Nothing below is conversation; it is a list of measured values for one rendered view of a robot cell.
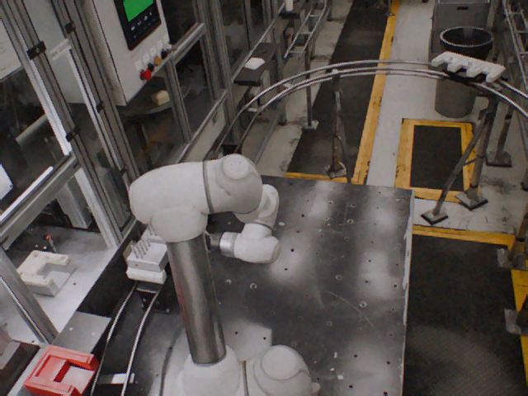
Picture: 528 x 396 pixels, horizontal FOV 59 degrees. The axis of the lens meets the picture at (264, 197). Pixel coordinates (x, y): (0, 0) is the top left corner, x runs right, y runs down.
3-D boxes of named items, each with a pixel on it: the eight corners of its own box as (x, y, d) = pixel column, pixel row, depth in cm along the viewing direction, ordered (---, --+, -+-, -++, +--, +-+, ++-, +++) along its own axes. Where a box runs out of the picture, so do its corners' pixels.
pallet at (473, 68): (430, 74, 276) (431, 58, 270) (443, 66, 283) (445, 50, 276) (488, 92, 254) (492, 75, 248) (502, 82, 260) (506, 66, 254)
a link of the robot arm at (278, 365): (317, 420, 136) (315, 383, 122) (256, 430, 136) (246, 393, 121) (307, 369, 148) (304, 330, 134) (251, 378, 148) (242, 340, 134)
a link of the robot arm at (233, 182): (259, 171, 127) (210, 178, 126) (256, 137, 110) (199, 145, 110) (266, 215, 121) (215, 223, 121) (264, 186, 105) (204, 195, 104)
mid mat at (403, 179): (480, 205, 301) (481, 203, 300) (393, 195, 316) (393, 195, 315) (473, 122, 372) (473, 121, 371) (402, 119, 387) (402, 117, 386)
